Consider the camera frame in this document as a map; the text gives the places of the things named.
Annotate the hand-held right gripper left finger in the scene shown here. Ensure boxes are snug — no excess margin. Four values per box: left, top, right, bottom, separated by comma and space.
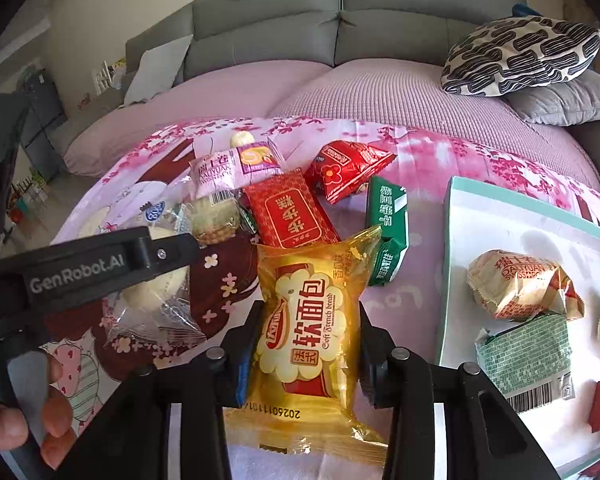
65, 300, 266, 480

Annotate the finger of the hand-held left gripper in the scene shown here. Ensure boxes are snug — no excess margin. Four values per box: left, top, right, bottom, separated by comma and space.
140, 226, 202, 275

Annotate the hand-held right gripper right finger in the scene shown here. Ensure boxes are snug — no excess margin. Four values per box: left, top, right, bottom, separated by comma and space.
357, 301, 563, 480

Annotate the clear white bun packet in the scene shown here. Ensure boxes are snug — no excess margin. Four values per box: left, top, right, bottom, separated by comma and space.
100, 197, 208, 356

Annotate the clear round cake packet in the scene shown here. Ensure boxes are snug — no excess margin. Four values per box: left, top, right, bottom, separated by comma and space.
180, 192, 258, 247

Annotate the yellow bread packet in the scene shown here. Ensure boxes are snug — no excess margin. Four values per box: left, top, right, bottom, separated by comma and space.
225, 225, 388, 466

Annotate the pink swiss roll packet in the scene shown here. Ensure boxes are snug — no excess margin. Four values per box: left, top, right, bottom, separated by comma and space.
189, 139, 285, 200

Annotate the green patterned snack packet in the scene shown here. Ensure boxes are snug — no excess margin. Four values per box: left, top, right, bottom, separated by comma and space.
474, 312, 576, 413

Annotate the orange swiss roll packet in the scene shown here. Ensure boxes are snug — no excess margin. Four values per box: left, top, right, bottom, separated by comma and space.
467, 249, 585, 322

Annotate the red flowered snack packet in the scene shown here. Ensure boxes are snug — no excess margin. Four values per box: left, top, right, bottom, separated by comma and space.
304, 140, 397, 205

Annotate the teal-rimmed white tray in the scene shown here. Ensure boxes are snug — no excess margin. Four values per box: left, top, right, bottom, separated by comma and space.
435, 176, 600, 480

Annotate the person's left hand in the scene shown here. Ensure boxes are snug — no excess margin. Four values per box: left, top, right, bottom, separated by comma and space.
0, 350, 78, 471

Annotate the printed pink blanket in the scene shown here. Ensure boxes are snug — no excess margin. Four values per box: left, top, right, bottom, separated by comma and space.
37, 116, 600, 480

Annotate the white cushion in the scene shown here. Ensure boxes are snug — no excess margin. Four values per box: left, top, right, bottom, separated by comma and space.
122, 35, 195, 107

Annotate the white small rack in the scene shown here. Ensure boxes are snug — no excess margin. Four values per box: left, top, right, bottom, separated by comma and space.
94, 57, 128, 95

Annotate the pink sofa cover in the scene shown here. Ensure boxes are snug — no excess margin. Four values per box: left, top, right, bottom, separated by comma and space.
62, 59, 600, 191

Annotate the grey sofa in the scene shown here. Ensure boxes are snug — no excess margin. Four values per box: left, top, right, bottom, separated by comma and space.
50, 0, 600, 161

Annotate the grey pillow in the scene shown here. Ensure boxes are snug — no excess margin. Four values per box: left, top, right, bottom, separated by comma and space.
505, 67, 600, 127

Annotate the black white patterned pillow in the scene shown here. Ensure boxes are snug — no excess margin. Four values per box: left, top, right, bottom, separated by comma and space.
440, 15, 600, 97

